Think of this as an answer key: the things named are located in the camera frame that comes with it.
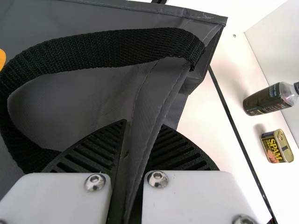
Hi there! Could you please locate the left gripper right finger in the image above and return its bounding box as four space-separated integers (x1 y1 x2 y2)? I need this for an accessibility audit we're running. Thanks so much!
140 123 273 224

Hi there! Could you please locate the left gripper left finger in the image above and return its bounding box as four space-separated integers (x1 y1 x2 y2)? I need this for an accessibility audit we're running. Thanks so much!
0 119 129 224

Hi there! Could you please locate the dark grey bag with straps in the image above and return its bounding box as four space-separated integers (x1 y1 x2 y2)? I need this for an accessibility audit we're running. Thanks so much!
0 0 228 224

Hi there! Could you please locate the rectangular tin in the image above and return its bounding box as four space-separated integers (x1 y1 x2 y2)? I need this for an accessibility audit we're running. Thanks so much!
259 128 294 164

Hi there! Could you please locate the dark coffee bottle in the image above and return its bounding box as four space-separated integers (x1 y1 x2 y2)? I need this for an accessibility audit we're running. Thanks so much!
242 81 299 116

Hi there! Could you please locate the black strip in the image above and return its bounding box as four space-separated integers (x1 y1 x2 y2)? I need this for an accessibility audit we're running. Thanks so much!
208 64 278 224

